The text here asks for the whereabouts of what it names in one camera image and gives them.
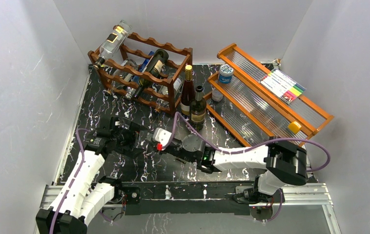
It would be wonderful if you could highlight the clear bottle gold label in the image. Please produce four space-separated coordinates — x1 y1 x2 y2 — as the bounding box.
93 20 132 70

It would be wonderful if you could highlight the blue lidded jar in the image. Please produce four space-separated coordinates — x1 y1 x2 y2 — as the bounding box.
218 64 234 84

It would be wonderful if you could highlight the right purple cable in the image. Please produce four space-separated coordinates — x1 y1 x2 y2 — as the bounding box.
161 112 331 223

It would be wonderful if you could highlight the clear bottle white label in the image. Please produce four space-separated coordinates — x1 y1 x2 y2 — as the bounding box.
155 75 184 112

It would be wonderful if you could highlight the blue patterned bottle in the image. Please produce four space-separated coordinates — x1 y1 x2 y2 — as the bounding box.
131 51 154 83

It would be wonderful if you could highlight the small grey capped jar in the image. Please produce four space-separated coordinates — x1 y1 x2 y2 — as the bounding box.
211 88 224 102

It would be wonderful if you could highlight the orange tiered display shelf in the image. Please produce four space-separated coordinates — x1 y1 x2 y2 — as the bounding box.
205 43 333 146

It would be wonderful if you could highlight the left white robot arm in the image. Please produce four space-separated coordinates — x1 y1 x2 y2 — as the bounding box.
36 117 143 234

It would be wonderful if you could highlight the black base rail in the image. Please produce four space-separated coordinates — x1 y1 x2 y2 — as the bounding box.
120 181 284 216

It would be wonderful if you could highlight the dark red wine bottle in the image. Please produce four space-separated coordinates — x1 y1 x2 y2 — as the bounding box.
181 65 195 116

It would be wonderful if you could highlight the clear glass bottle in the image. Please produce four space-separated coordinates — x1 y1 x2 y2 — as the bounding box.
134 130 158 154

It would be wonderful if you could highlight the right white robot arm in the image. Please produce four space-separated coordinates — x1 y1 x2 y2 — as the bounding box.
157 135 307 204

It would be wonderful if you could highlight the brown wooden wine rack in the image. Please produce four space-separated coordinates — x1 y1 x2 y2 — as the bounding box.
87 32 193 115

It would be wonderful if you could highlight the purple cable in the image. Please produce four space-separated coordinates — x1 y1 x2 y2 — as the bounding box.
48 128 115 234
161 112 331 223

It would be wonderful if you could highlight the green wine bottle brown label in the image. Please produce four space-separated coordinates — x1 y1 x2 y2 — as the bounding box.
190 85 206 131

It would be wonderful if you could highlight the aluminium frame rail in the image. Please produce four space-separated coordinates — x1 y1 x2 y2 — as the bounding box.
33 184 343 234

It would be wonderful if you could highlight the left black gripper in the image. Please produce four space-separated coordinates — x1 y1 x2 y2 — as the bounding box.
111 118 149 157

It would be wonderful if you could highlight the dark bottle cream label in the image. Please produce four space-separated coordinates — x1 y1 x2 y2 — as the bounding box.
132 49 169 99

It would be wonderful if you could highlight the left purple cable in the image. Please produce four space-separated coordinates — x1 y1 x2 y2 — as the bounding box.
48 128 115 234

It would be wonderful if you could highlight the pack of coloured markers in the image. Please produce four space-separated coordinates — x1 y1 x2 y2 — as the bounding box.
260 68 306 104

